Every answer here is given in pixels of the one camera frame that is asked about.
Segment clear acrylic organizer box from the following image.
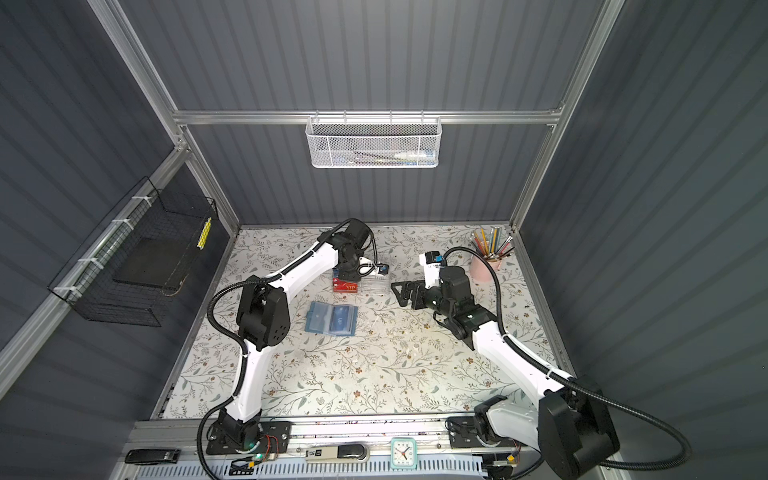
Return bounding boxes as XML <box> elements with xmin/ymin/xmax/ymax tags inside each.
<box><xmin>332</xmin><ymin>263</ymin><xmax>391</xmax><ymax>295</ymax></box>

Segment blue leather card holder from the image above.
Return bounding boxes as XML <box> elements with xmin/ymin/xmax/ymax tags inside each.
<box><xmin>305</xmin><ymin>301</ymin><xmax>358</xmax><ymax>337</ymax></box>

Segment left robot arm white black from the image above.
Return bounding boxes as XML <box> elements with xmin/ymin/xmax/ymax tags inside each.
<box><xmin>216</xmin><ymin>218</ymin><xmax>376</xmax><ymax>449</ymax></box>

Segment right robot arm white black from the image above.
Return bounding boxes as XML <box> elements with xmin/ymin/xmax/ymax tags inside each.
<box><xmin>391</xmin><ymin>266</ymin><xmax>620</xmax><ymax>479</ymax></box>

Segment red card in organizer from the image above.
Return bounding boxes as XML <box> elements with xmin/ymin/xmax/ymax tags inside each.
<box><xmin>332</xmin><ymin>278</ymin><xmax>359</xmax><ymax>293</ymax></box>

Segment pink pencil cup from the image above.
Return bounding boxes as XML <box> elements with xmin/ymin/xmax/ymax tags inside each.
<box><xmin>469</xmin><ymin>257</ymin><xmax>503</xmax><ymax>283</ymax></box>

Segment coloured pencils in cup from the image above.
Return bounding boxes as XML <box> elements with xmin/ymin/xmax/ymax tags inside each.
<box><xmin>471</xmin><ymin>227</ymin><xmax>514</xmax><ymax>261</ymax></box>

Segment floral patterned table mat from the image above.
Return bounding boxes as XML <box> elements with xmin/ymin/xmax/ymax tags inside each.
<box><xmin>158</xmin><ymin>225</ymin><xmax>555</xmax><ymax>419</ymax></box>

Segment pens in white basket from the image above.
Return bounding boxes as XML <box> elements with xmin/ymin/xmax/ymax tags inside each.
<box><xmin>353</xmin><ymin>150</ymin><xmax>438</xmax><ymax>166</ymax></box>

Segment yellow tag on basket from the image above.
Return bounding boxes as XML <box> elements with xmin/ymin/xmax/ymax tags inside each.
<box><xmin>196</xmin><ymin>217</ymin><xmax>212</xmax><ymax>250</ymax></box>

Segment small teal desk clock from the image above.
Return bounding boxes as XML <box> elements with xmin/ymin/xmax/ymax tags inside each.
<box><xmin>390</xmin><ymin>437</ymin><xmax>418</xmax><ymax>470</ymax></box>

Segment black flat pad in basket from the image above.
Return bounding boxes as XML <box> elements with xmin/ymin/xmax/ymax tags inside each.
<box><xmin>113</xmin><ymin>238</ymin><xmax>196</xmax><ymax>295</ymax></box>

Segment black stapler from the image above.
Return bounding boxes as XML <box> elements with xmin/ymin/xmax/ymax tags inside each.
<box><xmin>124</xmin><ymin>448</ymin><xmax>181</xmax><ymax>466</ymax></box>

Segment right wrist camera white housing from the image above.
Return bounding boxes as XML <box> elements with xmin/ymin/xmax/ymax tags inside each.
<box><xmin>419</xmin><ymin>251</ymin><xmax>446</xmax><ymax>288</ymax></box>

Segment white wire mesh basket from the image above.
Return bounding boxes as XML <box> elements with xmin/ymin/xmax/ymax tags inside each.
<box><xmin>305</xmin><ymin>117</ymin><xmax>443</xmax><ymax>169</ymax></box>

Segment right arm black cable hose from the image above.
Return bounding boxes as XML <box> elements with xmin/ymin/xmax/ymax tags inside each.
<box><xmin>442</xmin><ymin>245</ymin><xmax>692</xmax><ymax>480</ymax></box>

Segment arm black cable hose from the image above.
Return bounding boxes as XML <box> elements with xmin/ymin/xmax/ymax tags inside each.
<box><xmin>442</xmin><ymin>245</ymin><xmax>692</xmax><ymax>480</ymax></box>
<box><xmin>196</xmin><ymin>218</ymin><xmax>379</xmax><ymax>480</ymax></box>

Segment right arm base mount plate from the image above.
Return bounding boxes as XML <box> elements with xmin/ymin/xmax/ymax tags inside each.
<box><xmin>444</xmin><ymin>416</ymin><xmax>524</xmax><ymax>450</ymax></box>

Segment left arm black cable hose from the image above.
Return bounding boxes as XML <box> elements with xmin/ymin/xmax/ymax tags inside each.
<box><xmin>196</xmin><ymin>218</ymin><xmax>379</xmax><ymax>480</ymax></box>

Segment silver black device on rail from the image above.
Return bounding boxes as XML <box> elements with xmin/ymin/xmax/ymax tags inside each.
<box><xmin>305</xmin><ymin>443</ymin><xmax>370</xmax><ymax>463</ymax></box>

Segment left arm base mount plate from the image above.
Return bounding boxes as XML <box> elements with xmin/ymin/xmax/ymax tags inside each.
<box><xmin>205</xmin><ymin>420</ymin><xmax>293</xmax><ymax>455</ymax></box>

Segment black wire wall basket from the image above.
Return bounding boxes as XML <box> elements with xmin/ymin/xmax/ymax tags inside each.
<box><xmin>48</xmin><ymin>180</ymin><xmax>218</xmax><ymax>327</ymax></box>

